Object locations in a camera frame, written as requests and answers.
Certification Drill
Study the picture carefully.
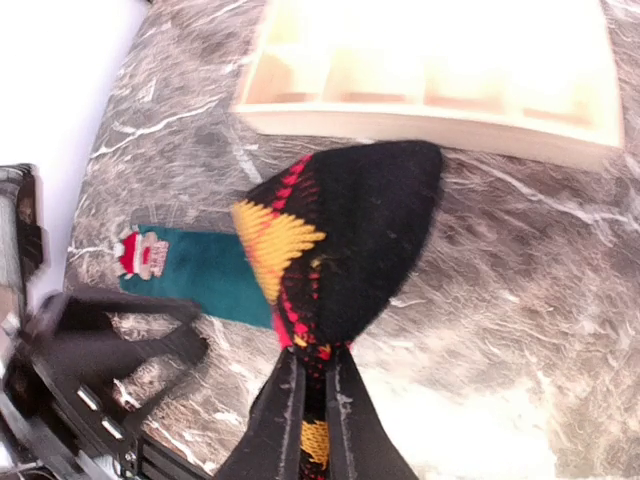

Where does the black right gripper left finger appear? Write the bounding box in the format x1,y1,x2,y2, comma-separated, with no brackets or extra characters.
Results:
215,350,306,480

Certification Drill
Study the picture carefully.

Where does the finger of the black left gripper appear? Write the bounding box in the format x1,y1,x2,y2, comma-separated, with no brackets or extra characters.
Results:
113,334,209,425
37,292,200,345

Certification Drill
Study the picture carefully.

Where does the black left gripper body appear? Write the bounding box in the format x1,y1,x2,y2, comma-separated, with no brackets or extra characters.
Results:
1,326,145,479

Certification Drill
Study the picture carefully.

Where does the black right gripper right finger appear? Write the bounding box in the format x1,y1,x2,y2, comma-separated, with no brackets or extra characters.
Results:
326,349,417,480

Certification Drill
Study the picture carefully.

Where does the black red yellow argyle sock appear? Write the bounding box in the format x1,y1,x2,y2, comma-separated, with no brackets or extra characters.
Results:
232,140,444,479

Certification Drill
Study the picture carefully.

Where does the green christmas bear sock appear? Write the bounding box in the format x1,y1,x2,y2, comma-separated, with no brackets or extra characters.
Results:
114,225,271,329

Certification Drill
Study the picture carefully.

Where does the wooden compartment tray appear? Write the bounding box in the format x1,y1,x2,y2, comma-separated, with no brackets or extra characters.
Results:
233,1,625,170

